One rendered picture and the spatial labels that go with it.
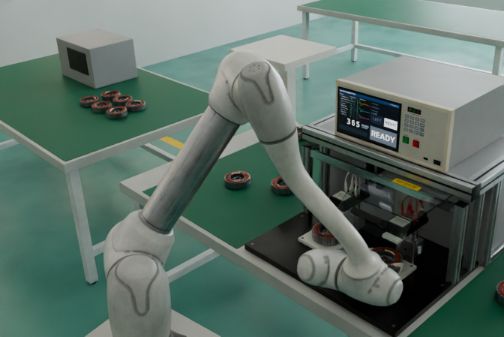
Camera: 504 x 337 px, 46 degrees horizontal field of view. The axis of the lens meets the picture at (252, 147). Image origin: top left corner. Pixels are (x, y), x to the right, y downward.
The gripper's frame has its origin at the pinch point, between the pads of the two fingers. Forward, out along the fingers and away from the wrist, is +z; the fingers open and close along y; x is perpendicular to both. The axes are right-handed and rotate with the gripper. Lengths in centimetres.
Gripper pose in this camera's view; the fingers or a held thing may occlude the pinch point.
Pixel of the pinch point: (383, 260)
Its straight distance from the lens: 203.6
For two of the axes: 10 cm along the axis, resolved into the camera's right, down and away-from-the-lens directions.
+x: 2.6, -9.5, -1.5
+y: 6.8, 2.9, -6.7
